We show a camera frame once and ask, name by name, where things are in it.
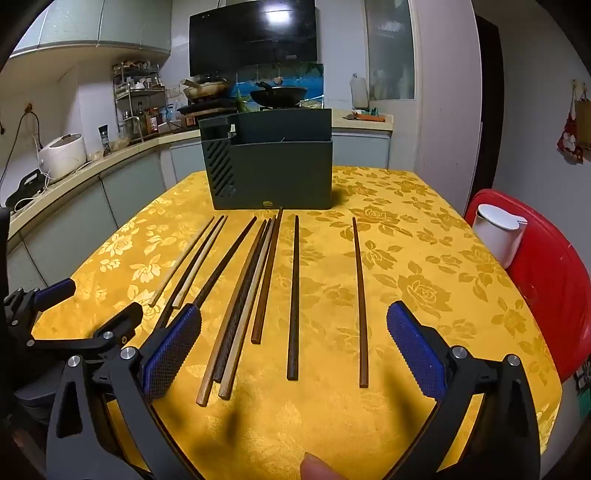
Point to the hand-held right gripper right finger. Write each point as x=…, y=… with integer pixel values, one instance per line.
x=413, y=350

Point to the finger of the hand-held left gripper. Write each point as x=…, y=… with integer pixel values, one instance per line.
x=124, y=321
x=57, y=290

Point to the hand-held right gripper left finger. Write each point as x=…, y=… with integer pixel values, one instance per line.
x=173, y=350

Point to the dark brown wooden chopstick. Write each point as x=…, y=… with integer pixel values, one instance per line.
x=224, y=360
x=293, y=300

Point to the reddish brown wooden chopstick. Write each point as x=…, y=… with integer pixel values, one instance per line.
x=359, y=300

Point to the thin dark wooden chopstick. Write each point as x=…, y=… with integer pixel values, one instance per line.
x=191, y=267

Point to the thin light wooden chopstick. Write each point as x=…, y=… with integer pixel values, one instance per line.
x=184, y=258

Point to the black wooden chopstick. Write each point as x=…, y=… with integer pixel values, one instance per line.
x=224, y=263

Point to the dark green utensil holder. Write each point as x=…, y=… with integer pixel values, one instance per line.
x=277, y=175

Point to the person's right hand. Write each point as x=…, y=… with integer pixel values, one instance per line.
x=318, y=468

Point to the yellow floral tablecloth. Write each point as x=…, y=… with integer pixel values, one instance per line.
x=332, y=286

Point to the black countertop appliance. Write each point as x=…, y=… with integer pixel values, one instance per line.
x=27, y=187

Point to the white rice cooker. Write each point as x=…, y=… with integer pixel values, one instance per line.
x=62, y=157

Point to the white pitcher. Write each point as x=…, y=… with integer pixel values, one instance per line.
x=496, y=235

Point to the red plastic stool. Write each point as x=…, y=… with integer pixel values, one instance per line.
x=554, y=295

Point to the black label seasoning bottle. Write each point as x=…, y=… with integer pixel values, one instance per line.
x=104, y=138

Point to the metal spice rack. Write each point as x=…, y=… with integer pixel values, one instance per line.
x=136, y=99

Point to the brass coloured frying pan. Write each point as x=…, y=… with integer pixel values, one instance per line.
x=207, y=88

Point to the blue tile mural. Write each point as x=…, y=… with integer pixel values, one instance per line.
x=244, y=87

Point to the red hanging bag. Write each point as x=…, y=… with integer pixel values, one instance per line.
x=570, y=138

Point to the white plastic jug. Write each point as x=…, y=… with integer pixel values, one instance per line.
x=358, y=92

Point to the black wok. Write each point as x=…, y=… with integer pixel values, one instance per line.
x=279, y=95

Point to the pale green upper cabinets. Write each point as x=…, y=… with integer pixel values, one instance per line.
x=115, y=23

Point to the frosted glass window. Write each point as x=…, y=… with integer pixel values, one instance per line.
x=390, y=46

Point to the black range hood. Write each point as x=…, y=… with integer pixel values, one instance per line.
x=249, y=41

